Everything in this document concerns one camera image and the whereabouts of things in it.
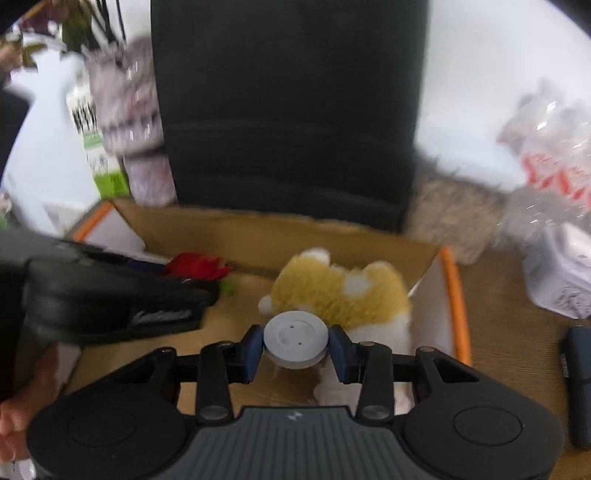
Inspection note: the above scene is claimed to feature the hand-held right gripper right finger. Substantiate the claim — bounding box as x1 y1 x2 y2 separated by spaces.
329 324 481 424

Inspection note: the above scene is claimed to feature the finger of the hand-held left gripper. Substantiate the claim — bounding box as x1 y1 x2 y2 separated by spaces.
60 238 169 278

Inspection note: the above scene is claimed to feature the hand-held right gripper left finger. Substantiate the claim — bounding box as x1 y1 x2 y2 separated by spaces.
108 324 266 425

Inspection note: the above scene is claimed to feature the white round jar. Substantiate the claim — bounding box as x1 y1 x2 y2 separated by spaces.
263 311 330 370

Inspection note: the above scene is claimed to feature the red rose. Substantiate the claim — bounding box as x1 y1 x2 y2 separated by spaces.
163 251 238 297

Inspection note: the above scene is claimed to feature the red orange cardboard box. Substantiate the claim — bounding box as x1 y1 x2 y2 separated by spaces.
62 198 472 409

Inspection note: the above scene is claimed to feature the clear seed container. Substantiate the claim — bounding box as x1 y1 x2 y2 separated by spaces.
404 178 509 267

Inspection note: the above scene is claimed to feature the person's left hand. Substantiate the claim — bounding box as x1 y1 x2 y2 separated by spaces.
0 346 83 480

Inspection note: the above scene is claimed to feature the yellow white plush toy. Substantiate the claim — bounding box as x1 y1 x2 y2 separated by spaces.
257 247 415 408

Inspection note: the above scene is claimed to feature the white green milk carton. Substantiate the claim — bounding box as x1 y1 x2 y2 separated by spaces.
66 87 131 200

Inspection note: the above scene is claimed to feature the purple patterned vase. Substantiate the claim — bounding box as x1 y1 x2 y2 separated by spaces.
87 41 179 207

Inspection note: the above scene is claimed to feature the black paper bag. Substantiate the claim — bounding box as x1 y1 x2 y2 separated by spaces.
150 0 428 232

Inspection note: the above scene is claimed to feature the white floral tin box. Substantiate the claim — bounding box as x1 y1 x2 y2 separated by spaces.
523 220 591 320

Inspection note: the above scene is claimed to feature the dark blue case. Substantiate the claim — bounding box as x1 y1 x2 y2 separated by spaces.
560 325 591 452

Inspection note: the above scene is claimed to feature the white earbuds case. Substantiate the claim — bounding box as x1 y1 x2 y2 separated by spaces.
562 225 591 260

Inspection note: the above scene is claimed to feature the clear water bottle red label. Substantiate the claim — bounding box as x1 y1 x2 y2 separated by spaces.
554 95 591 224
498 78 568 250

